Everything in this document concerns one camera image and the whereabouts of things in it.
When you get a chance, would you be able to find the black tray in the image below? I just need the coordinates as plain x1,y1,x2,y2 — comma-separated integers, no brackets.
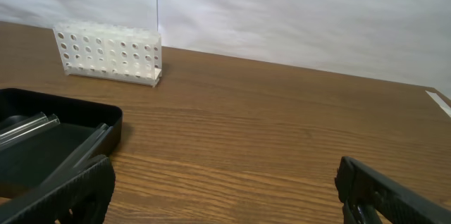
0,87,124,199

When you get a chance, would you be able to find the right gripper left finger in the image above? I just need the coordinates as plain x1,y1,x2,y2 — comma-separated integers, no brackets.
0,154,116,224

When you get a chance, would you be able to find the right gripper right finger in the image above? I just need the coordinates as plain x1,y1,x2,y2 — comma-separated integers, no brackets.
334,156,451,224

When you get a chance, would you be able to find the white test tube rack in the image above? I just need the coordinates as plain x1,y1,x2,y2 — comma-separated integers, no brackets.
52,21,163,88

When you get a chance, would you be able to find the clear test tube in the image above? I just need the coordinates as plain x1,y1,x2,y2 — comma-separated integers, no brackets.
42,122,109,185
0,113,61,151
0,111,49,137
66,126,114,172

